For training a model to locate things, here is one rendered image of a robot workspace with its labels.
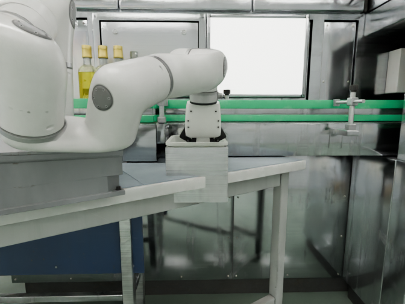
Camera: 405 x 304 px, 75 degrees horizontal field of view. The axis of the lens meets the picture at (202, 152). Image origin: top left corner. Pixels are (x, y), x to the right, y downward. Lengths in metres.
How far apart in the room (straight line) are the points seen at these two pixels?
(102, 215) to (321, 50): 1.09
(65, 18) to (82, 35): 0.68
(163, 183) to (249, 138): 0.45
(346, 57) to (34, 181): 1.26
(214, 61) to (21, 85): 0.34
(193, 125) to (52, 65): 0.44
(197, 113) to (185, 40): 0.54
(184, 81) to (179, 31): 0.71
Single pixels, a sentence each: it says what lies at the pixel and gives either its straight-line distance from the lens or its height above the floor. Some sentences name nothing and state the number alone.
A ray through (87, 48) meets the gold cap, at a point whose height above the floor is 1.15.
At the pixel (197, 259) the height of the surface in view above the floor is 0.21.
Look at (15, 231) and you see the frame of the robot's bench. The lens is 0.69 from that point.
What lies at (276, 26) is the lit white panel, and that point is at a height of 1.27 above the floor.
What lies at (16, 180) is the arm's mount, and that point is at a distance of 0.56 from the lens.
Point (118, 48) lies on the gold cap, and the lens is 1.09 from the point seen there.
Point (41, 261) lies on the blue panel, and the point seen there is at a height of 0.38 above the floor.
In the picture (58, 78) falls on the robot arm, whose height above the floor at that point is 0.97.
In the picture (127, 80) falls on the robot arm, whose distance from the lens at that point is 0.40.
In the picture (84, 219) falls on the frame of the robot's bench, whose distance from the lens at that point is 0.69.
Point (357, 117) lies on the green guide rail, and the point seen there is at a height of 0.90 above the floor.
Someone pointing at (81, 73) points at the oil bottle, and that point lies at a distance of 1.10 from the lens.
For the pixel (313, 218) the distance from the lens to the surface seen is 1.42.
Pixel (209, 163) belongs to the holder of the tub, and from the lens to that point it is 0.72.
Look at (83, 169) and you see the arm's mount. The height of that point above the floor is 0.81.
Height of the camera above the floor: 0.93
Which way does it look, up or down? 9 degrees down
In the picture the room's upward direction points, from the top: straight up
